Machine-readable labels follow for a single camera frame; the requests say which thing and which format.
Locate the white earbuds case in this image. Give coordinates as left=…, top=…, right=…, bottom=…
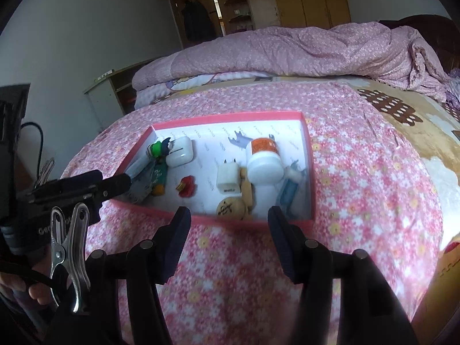
left=166, top=136, right=194, bottom=168

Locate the dark wooden headboard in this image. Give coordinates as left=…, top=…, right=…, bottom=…
left=379, top=14, right=460, bottom=73

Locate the pink floral bed sheet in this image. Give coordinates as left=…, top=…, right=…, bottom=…
left=61, top=80, right=444, bottom=345

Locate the pink shallow cardboard box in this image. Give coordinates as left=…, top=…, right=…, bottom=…
left=115, top=111, right=316, bottom=231

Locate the purple floral quilt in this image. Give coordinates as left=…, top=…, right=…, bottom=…
left=133, top=22, right=451, bottom=102

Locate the metal spring clamp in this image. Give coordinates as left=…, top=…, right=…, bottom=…
left=34, top=157, right=55, bottom=188

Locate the white usb charger plug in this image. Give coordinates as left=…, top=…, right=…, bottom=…
left=216, top=161, right=241, bottom=194

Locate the green lighter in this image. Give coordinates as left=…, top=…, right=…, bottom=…
left=151, top=158, right=168, bottom=196

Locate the person hand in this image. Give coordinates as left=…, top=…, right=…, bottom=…
left=1, top=273, right=53, bottom=305

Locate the grey bedside cabinet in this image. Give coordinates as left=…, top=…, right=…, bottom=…
left=83, top=58, right=155, bottom=133

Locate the wooden wardrobe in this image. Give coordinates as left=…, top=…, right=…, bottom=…
left=169, top=0, right=351, bottom=47

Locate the green blue cartoon figurine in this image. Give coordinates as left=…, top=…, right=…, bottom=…
left=147, top=137, right=171, bottom=159

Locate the red small hair clip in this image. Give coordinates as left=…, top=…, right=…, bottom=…
left=175, top=175, right=197, bottom=198

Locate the wooden chess piece disc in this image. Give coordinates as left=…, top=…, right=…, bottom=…
left=216, top=197, right=247, bottom=221

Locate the grey curved claw tool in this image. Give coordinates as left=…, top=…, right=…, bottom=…
left=229, top=132, right=276, bottom=149

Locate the white jar orange label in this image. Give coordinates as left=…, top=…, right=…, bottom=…
left=246, top=137, right=285, bottom=185

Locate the grey plastic block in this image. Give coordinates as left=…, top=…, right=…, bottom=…
left=123, top=176, right=153, bottom=204

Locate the wooden stand piece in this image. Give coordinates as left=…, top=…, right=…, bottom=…
left=239, top=167, right=254, bottom=221

